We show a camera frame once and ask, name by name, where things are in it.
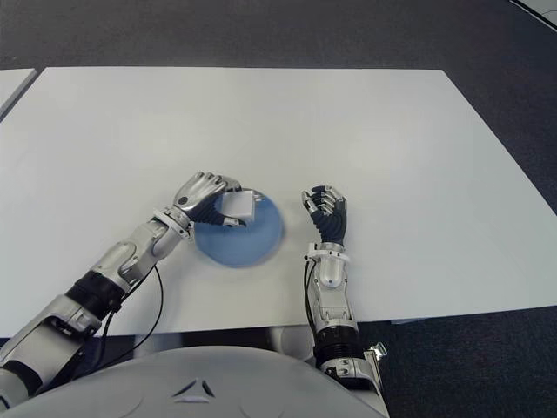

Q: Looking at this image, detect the white charger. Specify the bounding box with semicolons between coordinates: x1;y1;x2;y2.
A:
220;187;264;221

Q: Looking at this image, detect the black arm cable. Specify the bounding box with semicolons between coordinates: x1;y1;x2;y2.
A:
303;256;319;333
100;264;165;363

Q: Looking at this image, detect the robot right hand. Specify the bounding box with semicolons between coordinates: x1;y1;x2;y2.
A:
299;184;350;247

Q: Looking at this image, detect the grey robot torso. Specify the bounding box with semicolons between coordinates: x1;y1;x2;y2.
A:
0;346;393;418

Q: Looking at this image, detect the white neighbouring table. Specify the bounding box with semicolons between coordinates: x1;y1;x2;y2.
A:
0;68;38;119

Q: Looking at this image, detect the metal clip on arm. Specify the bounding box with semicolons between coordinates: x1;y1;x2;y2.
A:
365;341;388;362

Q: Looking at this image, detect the blue plate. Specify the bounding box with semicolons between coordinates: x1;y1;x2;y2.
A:
191;187;286;268

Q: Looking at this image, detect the white pedestal under table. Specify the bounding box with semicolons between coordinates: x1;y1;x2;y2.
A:
265;326;319;362

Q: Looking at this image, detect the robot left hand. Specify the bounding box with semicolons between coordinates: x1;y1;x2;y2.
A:
171;171;248;230

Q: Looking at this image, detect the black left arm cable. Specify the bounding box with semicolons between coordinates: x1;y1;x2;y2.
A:
100;264;165;363

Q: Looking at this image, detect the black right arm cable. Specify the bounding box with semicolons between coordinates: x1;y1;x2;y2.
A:
303;256;319;333

